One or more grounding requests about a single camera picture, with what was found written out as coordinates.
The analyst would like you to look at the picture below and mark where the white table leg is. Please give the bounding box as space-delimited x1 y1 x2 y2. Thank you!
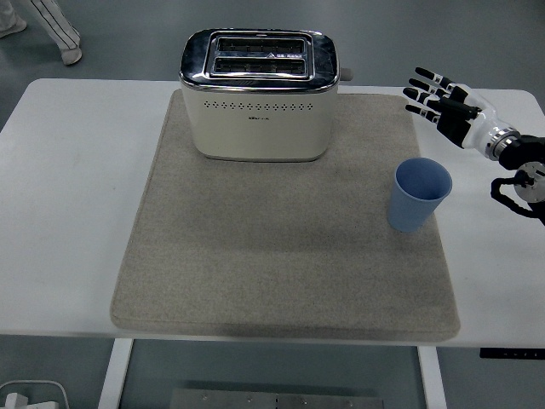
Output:
97 339 135 409
416 347 448 409

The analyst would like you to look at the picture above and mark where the person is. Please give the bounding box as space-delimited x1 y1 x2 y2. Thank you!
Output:
0 0 83 66

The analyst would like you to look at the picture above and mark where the beige grey fabric mat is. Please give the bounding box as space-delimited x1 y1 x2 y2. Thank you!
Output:
109 89 462 342

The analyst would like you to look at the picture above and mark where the cream toaster with chrome top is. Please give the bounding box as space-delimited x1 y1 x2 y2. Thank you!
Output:
177 28 355 163

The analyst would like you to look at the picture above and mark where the grey metal plate with screws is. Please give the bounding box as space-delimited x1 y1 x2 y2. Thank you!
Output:
169 388 387 409

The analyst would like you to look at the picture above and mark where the blue plastic cup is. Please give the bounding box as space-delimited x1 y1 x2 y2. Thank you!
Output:
386 157 453 233

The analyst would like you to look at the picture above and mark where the black table control panel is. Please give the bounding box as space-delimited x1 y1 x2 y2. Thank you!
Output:
479 348 545 360

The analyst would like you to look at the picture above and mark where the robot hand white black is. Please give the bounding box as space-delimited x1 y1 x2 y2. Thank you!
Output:
402 66 513 151

